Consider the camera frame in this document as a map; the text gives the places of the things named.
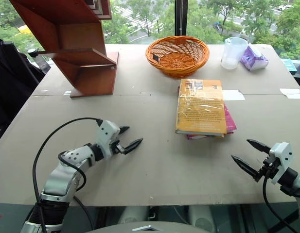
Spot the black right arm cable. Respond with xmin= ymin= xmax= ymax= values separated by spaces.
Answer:
xmin=262 ymin=169 xmax=299 ymax=233

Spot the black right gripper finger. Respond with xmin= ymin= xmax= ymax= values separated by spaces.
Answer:
xmin=230 ymin=155 xmax=260 ymax=182
xmin=246 ymin=138 xmax=272 ymax=154

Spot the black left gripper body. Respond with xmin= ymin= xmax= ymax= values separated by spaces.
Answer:
xmin=111 ymin=135 xmax=126 ymax=155

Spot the pink book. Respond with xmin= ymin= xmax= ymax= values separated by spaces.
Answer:
xmin=186 ymin=101 xmax=237 ymax=140

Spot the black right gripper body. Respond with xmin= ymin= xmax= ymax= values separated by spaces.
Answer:
xmin=254 ymin=155 xmax=282 ymax=183

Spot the yellow paperback book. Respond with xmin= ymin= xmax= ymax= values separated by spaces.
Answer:
xmin=175 ymin=78 xmax=228 ymax=138

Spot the grey robot torso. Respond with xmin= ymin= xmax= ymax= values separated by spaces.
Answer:
xmin=88 ymin=220 xmax=211 ymax=233

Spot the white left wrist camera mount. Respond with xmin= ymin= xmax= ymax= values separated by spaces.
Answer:
xmin=95 ymin=120 xmax=122 ymax=160

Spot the large white tape patch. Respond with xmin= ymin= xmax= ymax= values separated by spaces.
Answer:
xmin=222 ymin=89 xmax=246 ymax=101

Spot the purple tissue packet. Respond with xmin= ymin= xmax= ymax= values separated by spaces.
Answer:
xmin=240 ymin=45 xmax=270 ymax=71

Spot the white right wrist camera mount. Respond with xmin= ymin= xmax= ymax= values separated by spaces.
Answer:
xmin=268 ymin=142 xmax=294 ymax=184

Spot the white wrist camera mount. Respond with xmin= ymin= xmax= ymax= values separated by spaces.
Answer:
xmin=95 ymin=120 xmax=122 ymax=160
xmin=268 ymin=142 xmax=294 ymax=184

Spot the black window frame post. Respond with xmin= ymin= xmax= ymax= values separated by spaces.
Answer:
xmin=174 ymin=0 xmax=189 ymax=36

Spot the clear plastic pitcher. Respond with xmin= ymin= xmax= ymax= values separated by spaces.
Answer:
xmin=220 ymin=37 xmax=249 ymax=70

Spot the white rounded robot leg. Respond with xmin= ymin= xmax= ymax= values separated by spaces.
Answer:
xmin=188 ymin=205 xmax=217 ymax=233
xmin=118 ymin=206 xmax=149 ymax=225

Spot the black chair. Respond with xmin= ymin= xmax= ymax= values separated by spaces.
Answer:
xmin=0 ymin=38 xmax=46 ymax=136

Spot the red-brown wooden shelf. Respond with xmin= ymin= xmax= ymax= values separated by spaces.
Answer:
xmin=9 ymin=0 xmax=120 ymax=98

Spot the orange wicker basket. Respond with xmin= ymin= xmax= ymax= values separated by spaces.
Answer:
xmin=145 ymin=35 xmax=211 ymax=79

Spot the teal box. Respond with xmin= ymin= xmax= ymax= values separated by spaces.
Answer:
xmin=280 ymin=58 xmax=298 ymax=74

